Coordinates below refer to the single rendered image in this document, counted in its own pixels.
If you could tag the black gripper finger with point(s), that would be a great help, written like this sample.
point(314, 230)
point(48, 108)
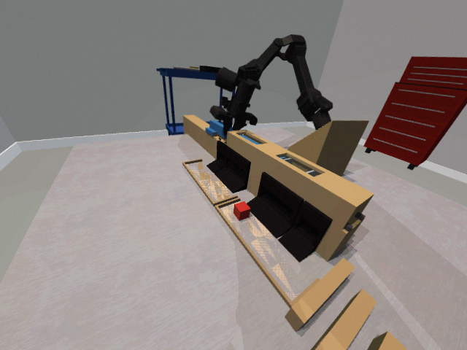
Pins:
point(238, 125)
point(226, 126)

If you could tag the tan flat bar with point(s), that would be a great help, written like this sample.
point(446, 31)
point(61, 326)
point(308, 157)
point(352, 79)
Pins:
point(345, 327)

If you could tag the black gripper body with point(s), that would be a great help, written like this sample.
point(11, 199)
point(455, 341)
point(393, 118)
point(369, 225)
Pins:
point(237, 110)

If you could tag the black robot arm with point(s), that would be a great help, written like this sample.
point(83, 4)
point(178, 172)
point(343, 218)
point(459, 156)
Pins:
point(247, 78)

